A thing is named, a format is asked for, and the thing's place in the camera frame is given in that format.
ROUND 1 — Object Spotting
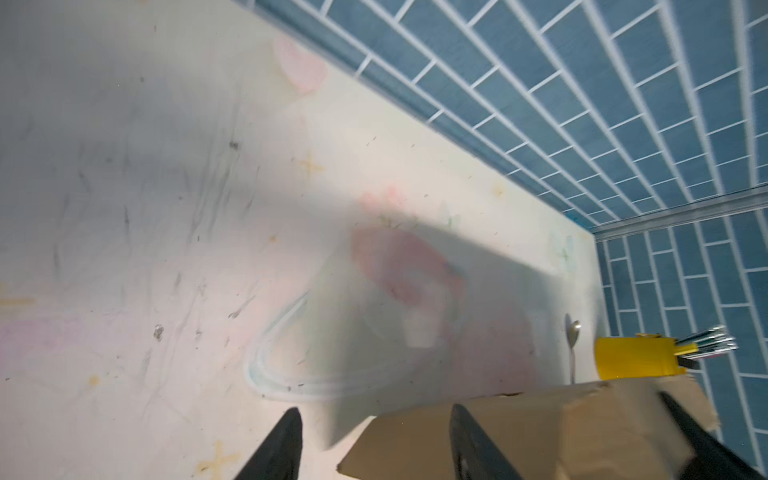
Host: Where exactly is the metal spoon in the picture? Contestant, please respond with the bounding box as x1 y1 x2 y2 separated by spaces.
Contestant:
564 314 582 384

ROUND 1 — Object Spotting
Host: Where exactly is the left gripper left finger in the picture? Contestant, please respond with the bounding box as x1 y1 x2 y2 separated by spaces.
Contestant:
234 407 303 480

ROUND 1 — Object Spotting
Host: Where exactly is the yellow pencil cup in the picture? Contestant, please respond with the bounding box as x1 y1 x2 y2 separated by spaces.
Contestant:
594 336 699 381

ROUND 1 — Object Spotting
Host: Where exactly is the coloured pencils bundle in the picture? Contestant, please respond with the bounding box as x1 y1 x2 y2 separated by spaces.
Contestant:
673 325 738 360

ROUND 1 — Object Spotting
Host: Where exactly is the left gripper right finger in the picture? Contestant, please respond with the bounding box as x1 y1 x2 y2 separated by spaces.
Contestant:
449 404 522 480

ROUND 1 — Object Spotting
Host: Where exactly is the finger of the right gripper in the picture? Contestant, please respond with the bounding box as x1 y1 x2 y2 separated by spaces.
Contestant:
659 392 762 480

